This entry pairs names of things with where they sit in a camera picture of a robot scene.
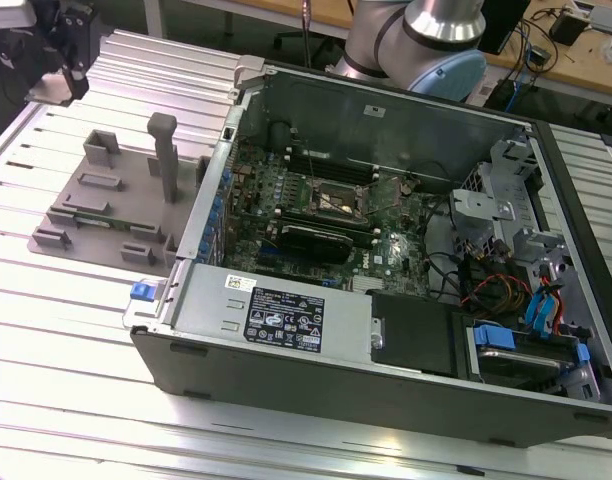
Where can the wooden desk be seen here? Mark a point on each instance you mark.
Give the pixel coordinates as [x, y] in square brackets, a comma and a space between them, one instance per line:
[581, 75]

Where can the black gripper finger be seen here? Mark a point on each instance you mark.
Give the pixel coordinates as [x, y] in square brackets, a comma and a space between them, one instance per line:
[77, 82]

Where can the blue case latch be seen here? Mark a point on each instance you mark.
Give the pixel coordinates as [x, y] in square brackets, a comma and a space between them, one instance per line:
[139, 292]

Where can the black graphics card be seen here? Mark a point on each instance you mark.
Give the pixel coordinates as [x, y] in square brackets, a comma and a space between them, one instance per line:
[313, 246]

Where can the CPU socket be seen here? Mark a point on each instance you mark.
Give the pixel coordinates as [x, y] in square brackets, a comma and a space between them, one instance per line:
[336, 195]

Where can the small green device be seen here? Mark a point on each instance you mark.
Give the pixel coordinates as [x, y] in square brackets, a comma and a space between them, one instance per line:
[539, 56]

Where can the black drive bay cover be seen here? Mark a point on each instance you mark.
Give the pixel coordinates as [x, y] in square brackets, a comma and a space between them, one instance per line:
[416, 335]

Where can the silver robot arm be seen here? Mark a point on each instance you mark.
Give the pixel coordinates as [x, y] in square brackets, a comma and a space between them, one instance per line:
[386, 40]

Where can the grey flat device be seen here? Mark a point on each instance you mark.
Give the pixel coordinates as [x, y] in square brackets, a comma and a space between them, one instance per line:
[611, 20]

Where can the silver CPU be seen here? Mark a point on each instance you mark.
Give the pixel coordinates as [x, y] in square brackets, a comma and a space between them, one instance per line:
[48, 92]

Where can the black PC case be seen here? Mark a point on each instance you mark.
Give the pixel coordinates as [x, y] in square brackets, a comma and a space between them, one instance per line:
[286, 395]

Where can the green RAM stick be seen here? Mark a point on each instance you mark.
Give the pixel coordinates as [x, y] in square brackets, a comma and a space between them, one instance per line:
[103, 221]

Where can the green motherboard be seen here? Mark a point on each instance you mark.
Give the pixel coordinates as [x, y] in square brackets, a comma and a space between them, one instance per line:
[401, 245]

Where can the grey parts rack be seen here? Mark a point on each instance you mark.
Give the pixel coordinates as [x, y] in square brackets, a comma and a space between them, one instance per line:
[136, 205]

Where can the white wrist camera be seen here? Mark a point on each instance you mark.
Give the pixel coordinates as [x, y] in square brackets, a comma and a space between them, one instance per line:
[8, 12]

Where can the silver drive cage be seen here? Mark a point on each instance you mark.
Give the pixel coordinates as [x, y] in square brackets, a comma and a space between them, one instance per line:
[478, 206]

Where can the hard disk in blue carrier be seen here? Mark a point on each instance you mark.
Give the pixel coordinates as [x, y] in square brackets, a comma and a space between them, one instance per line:
[526, 367]

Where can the white desk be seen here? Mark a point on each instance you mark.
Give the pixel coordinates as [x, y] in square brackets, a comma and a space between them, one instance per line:
[153, 20]

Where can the grey power supply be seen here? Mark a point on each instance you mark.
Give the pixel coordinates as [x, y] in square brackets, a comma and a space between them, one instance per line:
[206, 300]

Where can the metal locking lever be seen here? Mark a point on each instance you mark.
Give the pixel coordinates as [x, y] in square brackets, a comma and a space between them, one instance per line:
[384, 210]
[310, 162]

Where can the small silver heat sink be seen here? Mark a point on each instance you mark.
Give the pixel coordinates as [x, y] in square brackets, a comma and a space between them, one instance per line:
[367, 284]

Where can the black box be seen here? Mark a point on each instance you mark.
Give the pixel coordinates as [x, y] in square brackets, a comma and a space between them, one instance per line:
[567, 29]

